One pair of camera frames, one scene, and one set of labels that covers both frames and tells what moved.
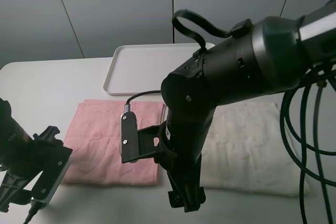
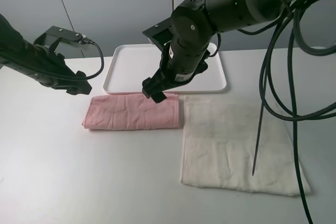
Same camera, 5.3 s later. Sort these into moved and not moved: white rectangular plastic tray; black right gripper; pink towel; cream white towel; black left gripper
Moved: black left gripper; black right gripper; pink towel
Not moved: cream white towel; white rectangular plastic tray
